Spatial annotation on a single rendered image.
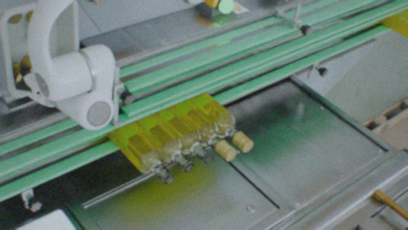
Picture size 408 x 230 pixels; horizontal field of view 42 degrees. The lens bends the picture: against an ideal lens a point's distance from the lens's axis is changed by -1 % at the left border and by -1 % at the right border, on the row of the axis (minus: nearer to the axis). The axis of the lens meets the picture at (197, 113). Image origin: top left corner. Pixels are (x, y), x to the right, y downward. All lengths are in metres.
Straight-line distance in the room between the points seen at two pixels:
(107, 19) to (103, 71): 0.44
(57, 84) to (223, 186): 0.62
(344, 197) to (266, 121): 0.37
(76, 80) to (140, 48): 0.43
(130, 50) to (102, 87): 0.37
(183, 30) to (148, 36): 0.10
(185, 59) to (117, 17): 0.21
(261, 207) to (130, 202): 0.33
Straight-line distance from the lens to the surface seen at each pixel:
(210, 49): 1.41
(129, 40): 1.37
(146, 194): 1.35
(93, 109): 0.97
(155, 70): 1.30
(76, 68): 0.94
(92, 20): 1.36
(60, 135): 1.26
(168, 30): 1.42
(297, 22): 1.56
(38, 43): 0.92
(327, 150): 1.64
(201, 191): 1.38
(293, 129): 1.67
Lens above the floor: 1.76
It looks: 33 degrees down
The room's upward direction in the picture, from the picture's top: 132 degrees clockwise
